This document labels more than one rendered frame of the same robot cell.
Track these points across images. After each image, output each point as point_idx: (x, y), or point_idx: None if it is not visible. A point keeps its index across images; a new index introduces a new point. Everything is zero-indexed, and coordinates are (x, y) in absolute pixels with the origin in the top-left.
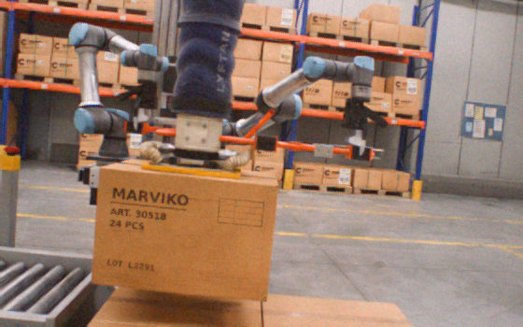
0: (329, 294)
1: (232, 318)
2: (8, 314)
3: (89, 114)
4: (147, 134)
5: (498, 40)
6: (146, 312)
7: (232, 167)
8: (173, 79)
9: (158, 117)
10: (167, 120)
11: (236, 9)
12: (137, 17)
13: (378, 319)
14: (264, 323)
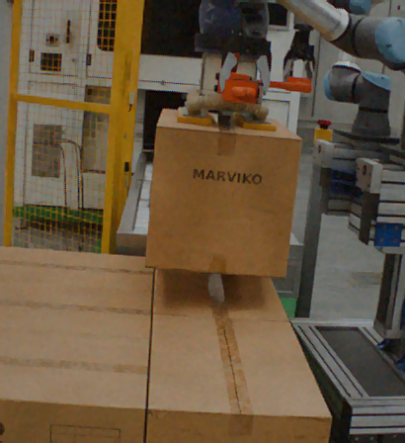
0: None
1: (192, 303)
2: (124, 226)
3: (327, 76)
4: (303, 92)
5: None
6: (185, 272)
7: (189, 110)
8: None
9: None
10: None
11: None
12: None
13: (237, 387)
14: (185, 315)
